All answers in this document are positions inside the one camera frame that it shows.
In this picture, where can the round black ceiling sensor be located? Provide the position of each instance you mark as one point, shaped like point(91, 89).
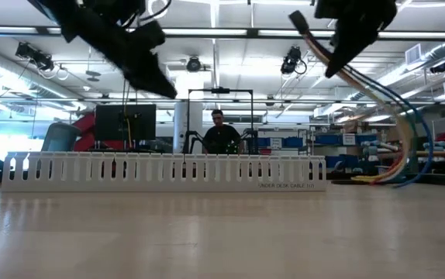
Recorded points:
point(193, 64)

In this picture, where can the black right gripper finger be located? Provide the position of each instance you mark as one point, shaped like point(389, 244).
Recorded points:
point(362, 46)
point(340, 58)

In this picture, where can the black ceiling speaker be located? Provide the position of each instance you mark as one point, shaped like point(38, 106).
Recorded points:
point(439, 67)

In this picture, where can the black gantry frame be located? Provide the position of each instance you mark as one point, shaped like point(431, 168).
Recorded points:
point(245, 90)

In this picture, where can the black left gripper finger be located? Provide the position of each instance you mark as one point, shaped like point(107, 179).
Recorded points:
point(147, 42)
point(139, 77)

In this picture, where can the office chair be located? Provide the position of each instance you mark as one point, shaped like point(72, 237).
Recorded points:
point(61, 137)

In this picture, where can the red machine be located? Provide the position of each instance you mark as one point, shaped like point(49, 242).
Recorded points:
point(85, 128)

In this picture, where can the person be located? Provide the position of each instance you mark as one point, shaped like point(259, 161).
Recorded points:
point(222, 137)

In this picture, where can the white vent grille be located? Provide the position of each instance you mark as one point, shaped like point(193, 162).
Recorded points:
point(412, 54)

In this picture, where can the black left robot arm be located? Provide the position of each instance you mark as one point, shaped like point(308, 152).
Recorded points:
point(75, 19)

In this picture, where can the metal shelving rack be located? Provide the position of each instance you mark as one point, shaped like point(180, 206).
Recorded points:
point(307, 133)

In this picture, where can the black monitor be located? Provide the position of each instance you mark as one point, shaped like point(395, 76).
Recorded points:
point(110, 124)

